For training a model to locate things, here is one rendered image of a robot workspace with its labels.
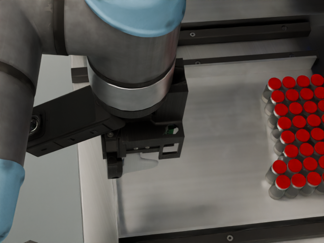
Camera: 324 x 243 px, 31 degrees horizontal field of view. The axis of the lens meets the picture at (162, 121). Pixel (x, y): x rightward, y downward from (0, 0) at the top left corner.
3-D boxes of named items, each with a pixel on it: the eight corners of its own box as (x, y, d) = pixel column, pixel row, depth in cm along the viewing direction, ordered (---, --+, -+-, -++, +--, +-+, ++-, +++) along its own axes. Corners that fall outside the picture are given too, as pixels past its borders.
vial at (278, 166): (277, 170, 87) (285, 158, 83) (280, 184, 86) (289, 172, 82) (263, 172, 87) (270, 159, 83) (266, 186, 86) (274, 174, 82)
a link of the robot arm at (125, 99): (89, 93, 47) (82, 10, 50) (91, 119, 51) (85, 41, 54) (182, 85, 48) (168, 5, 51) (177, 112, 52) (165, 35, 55)
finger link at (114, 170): (122, 189, 65) (123, 157, 57) (108, 190, 65) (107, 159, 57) (118, 150, 67) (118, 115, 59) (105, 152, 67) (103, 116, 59)
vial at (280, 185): (281, 184, 86) (289, 173, 82) (284, 199, 85) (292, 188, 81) (266, 186, 86) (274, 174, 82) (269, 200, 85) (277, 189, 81)
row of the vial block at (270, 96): (273, 91, 93) (280, 76, 89) (299, 197, 85) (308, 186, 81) (260, 92, 93) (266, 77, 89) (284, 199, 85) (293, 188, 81)
